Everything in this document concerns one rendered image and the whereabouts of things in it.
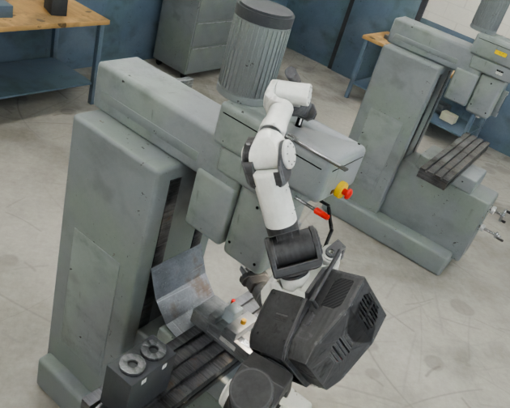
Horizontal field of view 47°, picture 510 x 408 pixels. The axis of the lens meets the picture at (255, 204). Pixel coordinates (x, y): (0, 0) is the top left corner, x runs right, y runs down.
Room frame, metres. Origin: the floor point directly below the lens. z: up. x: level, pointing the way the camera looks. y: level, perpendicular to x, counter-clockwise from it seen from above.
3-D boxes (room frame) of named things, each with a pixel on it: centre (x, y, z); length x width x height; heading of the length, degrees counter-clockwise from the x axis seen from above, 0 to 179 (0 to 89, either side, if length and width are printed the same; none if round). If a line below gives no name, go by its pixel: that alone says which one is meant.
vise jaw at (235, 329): (1.84, -0.10, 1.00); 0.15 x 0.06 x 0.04; 151
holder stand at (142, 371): (1.43, 0.21, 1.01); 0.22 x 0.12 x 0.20; 153
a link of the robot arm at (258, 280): (1.82, -0.11, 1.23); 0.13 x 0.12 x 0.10; 126
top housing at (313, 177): (1.90, -0.05, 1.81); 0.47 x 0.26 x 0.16; 61
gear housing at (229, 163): (1.92, -0.02, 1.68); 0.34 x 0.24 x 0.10; 61
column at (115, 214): (2.20, 0.48, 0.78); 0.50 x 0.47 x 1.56; 61
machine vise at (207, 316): (1.85, -0.07, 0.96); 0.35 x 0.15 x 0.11; 61
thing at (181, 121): (2.14, 0.38, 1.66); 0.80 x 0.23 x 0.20; 61
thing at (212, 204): (1.99, 0.11, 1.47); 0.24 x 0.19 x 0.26; 151
